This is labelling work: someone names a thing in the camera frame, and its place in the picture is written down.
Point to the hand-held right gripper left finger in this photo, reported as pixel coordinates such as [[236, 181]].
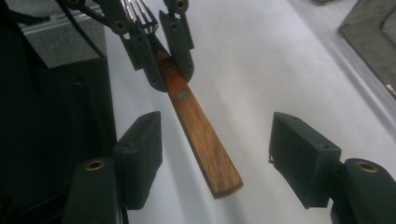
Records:
[[137, 161]]

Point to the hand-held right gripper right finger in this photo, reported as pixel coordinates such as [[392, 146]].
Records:
[[303, 161]]

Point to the transparent grey plastic bin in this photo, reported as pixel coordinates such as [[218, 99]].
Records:
[[370, 40]]

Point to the aluminium floor rail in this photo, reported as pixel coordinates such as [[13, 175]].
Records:
[[40, 28]]

